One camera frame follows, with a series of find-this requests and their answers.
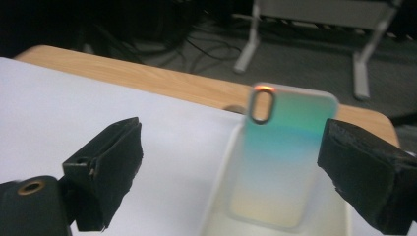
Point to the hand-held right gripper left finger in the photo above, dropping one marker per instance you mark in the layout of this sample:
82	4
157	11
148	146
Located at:
108	170

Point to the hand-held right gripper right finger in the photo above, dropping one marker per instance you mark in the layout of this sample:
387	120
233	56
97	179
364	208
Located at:
370	173

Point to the iridescent phone case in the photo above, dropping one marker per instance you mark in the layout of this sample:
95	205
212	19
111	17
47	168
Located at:
282	164

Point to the white plastic tray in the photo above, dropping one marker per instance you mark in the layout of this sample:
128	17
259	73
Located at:
223	196

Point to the white table board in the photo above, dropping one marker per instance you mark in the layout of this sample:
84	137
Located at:
65	108

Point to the white metal stand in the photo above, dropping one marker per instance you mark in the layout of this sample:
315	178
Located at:
360	72

